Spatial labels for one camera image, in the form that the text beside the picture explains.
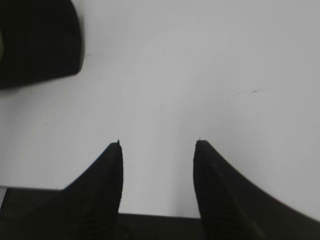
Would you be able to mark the black canvas tote bag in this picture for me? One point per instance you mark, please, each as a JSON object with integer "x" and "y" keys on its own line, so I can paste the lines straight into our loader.
{"x": 41, "y": 39}

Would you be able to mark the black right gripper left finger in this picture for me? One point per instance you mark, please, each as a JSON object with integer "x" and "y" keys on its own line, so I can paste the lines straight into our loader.
{"x": 87, "y": 209}

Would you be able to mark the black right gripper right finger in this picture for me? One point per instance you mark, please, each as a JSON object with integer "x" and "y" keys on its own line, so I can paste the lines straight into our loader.
{"x": 232, "y": 208}

